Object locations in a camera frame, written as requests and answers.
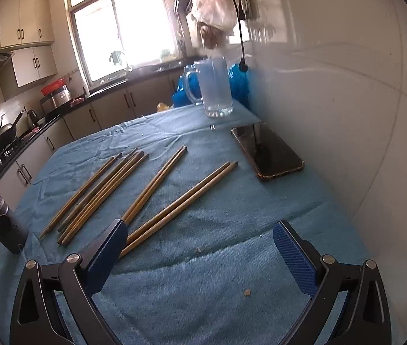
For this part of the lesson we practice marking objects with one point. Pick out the wooden chopstick eight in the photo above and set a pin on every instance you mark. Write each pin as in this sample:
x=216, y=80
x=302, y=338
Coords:
x=178, y=210

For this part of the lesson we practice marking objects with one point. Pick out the black countertop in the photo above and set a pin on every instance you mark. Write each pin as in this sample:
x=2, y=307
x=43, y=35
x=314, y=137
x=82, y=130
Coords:
x=63, y=111

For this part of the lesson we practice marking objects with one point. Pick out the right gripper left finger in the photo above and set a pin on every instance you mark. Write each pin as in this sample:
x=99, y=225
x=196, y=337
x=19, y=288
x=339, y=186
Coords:
x=36, y=317

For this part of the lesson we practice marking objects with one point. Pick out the upper wall cabinets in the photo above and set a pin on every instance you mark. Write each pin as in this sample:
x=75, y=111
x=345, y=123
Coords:
x=26, y=31

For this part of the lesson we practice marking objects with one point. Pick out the wooden chopstick two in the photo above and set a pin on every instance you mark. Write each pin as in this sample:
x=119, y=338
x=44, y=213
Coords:
x=93, y=192

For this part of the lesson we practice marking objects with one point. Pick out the hanging plastic bags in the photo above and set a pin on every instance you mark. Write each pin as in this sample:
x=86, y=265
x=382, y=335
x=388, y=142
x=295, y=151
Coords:
x=215, y=20

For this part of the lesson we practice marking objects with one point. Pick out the wooden chopstick four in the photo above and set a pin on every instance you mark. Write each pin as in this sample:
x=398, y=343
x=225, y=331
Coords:
x=106, y=199

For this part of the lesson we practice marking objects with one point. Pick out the clear glass mug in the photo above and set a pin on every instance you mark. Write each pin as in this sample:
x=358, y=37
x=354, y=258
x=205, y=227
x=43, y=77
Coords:
x=213, y=78

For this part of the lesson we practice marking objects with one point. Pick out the blue plastic bag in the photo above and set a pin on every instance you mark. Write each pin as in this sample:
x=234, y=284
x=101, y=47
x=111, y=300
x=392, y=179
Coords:
x=238, y=81

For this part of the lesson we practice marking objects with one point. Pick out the black wok with lid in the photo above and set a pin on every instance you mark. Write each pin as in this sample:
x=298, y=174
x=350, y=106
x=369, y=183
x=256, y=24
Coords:
x=8, y=132

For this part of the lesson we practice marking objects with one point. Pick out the wooden chopstick five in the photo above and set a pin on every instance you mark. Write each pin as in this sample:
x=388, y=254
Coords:
x=153, y=183

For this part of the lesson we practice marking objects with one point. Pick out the lower kitchen cabinets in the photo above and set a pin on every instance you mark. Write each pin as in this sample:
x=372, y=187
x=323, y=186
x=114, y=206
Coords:
x=81, y=129

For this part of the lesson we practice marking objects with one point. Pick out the blue table cloth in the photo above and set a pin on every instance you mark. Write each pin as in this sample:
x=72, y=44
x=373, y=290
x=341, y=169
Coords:
x=213, y=274

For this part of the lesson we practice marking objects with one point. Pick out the yellow plastic bag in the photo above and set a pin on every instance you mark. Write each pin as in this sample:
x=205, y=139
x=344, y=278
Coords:
x=163, y=107

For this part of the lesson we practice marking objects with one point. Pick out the red plastic basin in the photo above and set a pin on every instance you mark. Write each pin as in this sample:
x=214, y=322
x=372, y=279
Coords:
x=55, y=85

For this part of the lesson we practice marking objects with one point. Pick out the dark utensil holder cup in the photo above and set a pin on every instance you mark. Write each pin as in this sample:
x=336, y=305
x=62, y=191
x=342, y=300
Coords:
x=13, y=234

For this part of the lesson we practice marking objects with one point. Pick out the electric kettle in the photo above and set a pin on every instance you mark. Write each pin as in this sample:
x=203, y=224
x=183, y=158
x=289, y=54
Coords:
x=33, y=119

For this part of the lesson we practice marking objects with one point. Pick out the wooden chopstick seven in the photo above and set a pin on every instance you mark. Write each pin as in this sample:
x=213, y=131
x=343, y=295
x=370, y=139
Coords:
x=151, y=222

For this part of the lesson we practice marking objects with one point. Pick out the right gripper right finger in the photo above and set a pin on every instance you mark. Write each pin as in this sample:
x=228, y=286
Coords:
x=364, y=316

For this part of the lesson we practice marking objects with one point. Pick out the silver rice cooker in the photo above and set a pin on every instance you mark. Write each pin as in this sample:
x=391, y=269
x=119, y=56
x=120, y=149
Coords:
x=55, y=99

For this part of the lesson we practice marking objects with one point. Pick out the kitchen window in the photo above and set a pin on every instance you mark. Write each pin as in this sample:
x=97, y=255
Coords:
x=114, y=37

